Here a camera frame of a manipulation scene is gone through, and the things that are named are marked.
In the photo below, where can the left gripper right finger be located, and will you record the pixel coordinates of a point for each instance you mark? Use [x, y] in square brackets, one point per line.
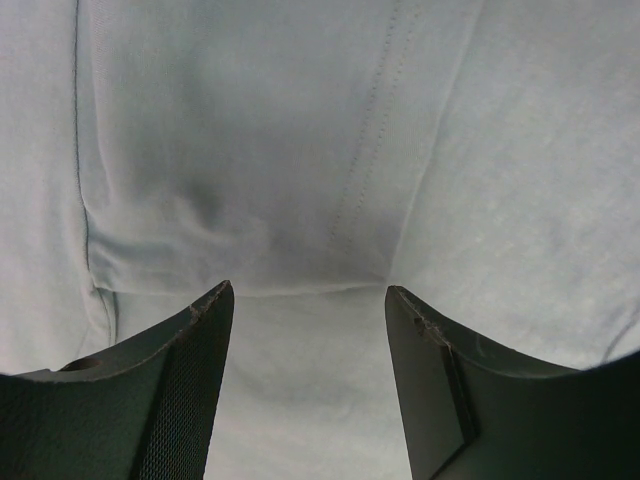
[472, 408]

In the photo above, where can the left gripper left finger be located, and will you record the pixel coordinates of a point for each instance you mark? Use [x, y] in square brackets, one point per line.
[141, 409]

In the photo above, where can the grey-blue t shirt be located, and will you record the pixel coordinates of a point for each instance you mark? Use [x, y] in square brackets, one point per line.
[482, 154]

